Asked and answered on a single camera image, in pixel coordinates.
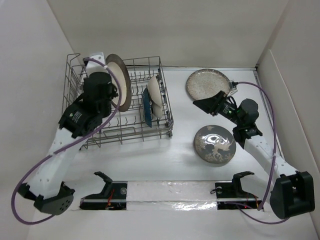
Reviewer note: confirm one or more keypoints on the cream divided plate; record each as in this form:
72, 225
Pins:
156, 97

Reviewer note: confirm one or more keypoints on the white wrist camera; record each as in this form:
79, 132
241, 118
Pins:
94, 63
232, 88

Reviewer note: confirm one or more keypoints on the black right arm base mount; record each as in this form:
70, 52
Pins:
231, 196

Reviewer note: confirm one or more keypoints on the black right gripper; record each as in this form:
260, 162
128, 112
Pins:
211, 104

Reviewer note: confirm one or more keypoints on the grey tree pattern plate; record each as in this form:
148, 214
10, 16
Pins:
215, 144

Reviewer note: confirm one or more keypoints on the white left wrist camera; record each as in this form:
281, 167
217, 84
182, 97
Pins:
94, 63

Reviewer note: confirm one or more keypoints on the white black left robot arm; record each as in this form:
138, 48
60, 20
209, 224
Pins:
47, 190

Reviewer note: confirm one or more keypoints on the blue shell shaped dish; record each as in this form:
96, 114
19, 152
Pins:
147, 107

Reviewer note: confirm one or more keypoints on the silver metal rail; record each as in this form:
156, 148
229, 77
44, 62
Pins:
174, 201

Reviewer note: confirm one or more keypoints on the speckled beige round plate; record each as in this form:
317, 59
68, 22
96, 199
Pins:
205, 83

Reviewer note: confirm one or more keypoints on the silver metal plate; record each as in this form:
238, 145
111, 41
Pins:
119, 69

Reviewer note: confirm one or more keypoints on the grey wire dish rack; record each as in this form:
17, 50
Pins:
128, 125

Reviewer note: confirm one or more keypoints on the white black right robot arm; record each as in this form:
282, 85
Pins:
288, 191

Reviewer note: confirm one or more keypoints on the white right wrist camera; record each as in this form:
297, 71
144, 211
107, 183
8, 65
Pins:
232, 88

